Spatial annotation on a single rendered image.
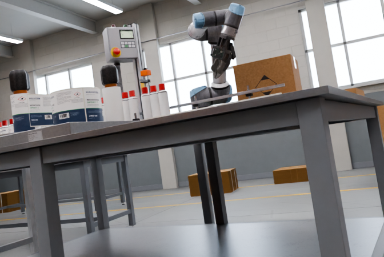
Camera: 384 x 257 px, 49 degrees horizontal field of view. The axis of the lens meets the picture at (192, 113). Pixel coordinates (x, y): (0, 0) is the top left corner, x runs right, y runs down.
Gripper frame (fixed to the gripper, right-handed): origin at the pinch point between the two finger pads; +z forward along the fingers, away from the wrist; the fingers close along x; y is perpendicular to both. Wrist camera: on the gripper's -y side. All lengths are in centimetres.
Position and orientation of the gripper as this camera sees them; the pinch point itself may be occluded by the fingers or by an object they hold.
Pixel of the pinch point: (216, 76)
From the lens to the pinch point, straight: 207.9
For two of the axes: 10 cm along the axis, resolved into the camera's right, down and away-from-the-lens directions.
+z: -3.1, 9.4, 1.6
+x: 8.2, 3.5, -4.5
